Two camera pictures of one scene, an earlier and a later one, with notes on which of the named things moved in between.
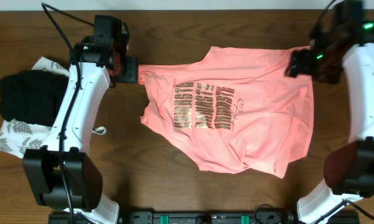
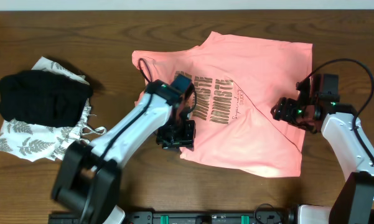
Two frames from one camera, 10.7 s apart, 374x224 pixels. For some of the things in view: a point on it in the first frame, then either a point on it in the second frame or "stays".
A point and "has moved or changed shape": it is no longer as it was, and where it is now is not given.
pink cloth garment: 234,111 has moved or changed shape
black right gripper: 300,64 → 284,107
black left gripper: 131,73 → 187,140
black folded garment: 31,96 stays
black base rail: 200,218 stays
